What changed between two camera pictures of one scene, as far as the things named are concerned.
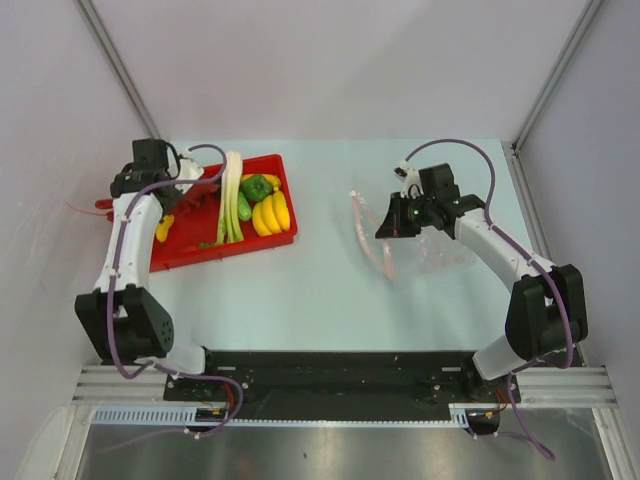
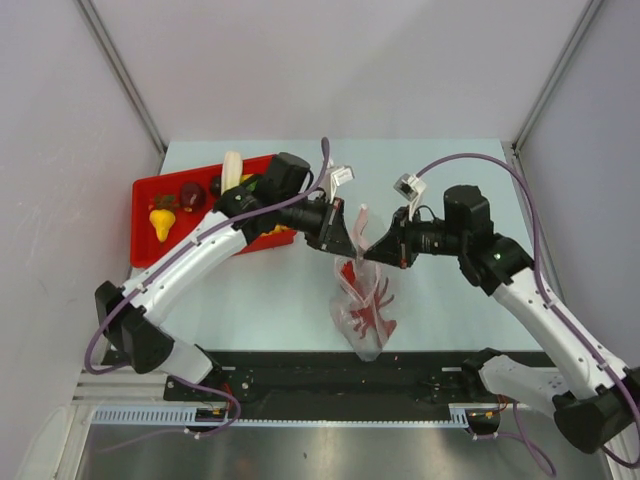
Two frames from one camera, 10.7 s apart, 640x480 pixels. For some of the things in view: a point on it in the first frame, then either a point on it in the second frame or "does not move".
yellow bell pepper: (163, 226) does not move
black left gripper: (168, 209) to (331, 233)
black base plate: (345, 385) does not move
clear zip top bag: (420, 256) to (358, 300)
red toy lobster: (187, 195) to (369, 314)
